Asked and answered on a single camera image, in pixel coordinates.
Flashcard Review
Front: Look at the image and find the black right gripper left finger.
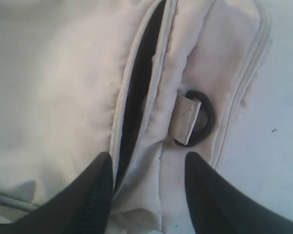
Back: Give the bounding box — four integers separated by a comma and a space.
2, 152, 113, 234

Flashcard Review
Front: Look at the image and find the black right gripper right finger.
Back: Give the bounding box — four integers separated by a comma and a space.
185, 152, 293, 234

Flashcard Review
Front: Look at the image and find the beige fabric duffel bag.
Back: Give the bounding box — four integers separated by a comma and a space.
0, 0, 271, 234

